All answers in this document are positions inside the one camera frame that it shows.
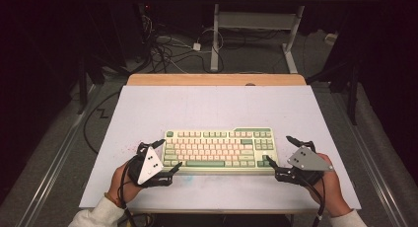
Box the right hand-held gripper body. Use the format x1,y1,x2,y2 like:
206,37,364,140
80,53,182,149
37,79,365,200
274,139,334,188

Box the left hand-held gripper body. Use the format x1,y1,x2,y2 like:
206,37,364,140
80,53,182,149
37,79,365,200
126,140,174,189

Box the green and cream keyboard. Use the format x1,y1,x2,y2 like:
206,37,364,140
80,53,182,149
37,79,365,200
162,126,279,176

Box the person's left hand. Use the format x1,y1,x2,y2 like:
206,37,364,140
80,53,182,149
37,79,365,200
106,161,146,207

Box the person's right hand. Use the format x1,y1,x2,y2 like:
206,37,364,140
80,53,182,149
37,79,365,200
309,153,353,218

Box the white table cover board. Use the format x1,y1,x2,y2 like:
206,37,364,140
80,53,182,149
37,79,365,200
79,84,362,211

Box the black metal stand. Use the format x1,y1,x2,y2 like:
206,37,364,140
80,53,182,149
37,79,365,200
347,63,360,126
76,52,90,115

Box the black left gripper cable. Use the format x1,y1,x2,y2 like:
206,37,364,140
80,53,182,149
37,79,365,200
117,155,156,227

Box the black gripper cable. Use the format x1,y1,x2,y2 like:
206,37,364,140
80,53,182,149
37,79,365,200
117,155,156,227
293,174,327,227

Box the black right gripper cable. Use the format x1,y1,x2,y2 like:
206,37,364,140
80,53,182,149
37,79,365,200
293,174,327,227

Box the metal floor rail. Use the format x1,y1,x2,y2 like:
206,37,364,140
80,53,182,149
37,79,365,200
339,119,410,227
14,84,104,227

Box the black floor cable loop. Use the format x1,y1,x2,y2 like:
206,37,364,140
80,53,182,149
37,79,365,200
82,90,121,155

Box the bundle of floor cables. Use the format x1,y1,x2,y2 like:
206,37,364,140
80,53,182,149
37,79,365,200
141,13,225,75

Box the white desk frame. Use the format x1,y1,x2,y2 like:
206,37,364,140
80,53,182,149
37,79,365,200
196,0,350,75

